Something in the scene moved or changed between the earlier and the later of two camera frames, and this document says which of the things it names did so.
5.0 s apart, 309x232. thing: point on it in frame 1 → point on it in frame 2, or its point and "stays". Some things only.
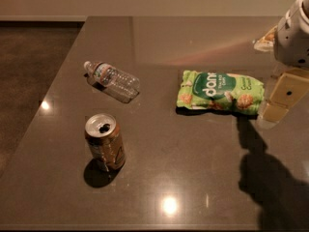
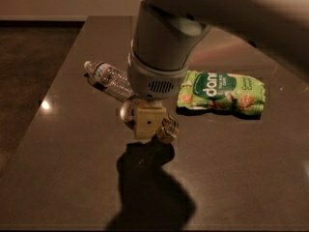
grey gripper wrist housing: [292, 41] → [154, 81]
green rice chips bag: [222, 91] stays
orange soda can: [105, 140] → [168, 129]
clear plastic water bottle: [113, 80] stays
